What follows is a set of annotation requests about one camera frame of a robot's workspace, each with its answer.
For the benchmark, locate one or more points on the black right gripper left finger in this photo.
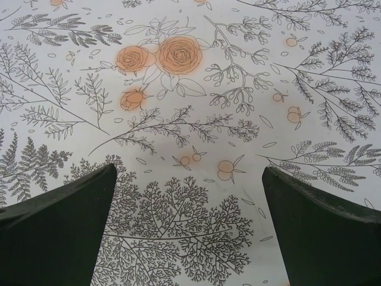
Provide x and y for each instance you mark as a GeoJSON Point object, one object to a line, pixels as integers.
{"type": "Point", "coordinates": [53, 232]}

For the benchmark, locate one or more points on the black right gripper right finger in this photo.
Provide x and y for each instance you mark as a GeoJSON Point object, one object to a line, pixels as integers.
{"type": "Point", "coordinates": [327, 238]}

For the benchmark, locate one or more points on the floral patterned tablecloth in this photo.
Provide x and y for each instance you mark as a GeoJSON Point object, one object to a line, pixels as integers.
{"type": "Point", "coordinates": [190, 119]}

